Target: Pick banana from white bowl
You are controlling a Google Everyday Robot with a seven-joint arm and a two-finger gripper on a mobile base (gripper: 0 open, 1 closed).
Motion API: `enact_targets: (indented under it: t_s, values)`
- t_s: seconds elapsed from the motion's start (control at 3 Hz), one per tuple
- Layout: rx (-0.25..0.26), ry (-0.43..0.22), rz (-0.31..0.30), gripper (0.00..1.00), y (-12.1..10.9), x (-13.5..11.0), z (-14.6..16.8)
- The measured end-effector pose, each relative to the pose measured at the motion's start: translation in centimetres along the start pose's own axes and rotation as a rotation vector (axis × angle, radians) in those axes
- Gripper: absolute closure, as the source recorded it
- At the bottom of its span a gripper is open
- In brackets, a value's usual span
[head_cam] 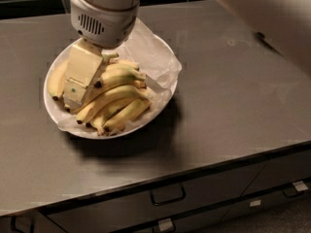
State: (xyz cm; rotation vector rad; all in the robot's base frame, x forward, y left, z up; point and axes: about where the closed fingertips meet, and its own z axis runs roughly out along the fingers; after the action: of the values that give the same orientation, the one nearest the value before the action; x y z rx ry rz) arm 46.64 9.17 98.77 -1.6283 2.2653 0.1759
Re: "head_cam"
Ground lower middle banana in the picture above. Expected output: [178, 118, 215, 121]
[76, 84, 148, 124]

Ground black drawer handle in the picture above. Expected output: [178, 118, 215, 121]
[283, 183, 309, 198]
[150, 183, 186, 206]

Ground black drawer handle middle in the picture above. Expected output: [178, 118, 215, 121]
[150, 183, 186, 206]

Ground black handle left drawer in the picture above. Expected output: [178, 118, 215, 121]
[10, 216, 35, 233]

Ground long middle banana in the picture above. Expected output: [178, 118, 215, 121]
[63, 69, 148, 115]

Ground grey drawer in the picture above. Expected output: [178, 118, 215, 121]
[244, 150, 311, 195]
[50, 163, 263, 233]

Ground white label right drawer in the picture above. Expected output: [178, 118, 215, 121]
[293, 181, 308, 192]

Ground banana under front pair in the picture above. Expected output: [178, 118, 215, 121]
[88, 98, 133, 136]

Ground white bowl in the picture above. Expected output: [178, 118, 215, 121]
[43, 26, 179, 140]

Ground white paper liner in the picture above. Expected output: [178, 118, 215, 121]
[57, 17, 183, 136]

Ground grey drawer front middle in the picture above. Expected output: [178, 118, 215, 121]
[50, 163, 263, 233]

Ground white label on drawer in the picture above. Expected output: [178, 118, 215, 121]
[250, 200, 261, 208]

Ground white label drawer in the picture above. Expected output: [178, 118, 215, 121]
[293, 181, 308, 192]
[158, 218, 175, 233]

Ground leftmost curved banana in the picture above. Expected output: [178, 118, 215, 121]
[48, 60, 68, 101]

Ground back right banana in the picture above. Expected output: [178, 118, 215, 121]
[109, 59, 139, 71]

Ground grey drawer front right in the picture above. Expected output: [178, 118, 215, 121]
[244, 150, 311, 195]

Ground short banana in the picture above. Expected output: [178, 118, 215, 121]
[92, 52, 119, 88]

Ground bottom front banana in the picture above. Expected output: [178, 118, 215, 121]
[103, 98, 152, 133]

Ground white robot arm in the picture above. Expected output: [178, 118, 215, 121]
[70, 0, 311, 74]

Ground black drawer handle right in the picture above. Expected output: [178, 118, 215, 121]
[283, 183, 309, 198]

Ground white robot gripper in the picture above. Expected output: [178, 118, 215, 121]
[64, 0, 140, 109]

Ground white label bottom drawer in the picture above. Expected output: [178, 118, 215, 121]
[158, 218, 175, 233]

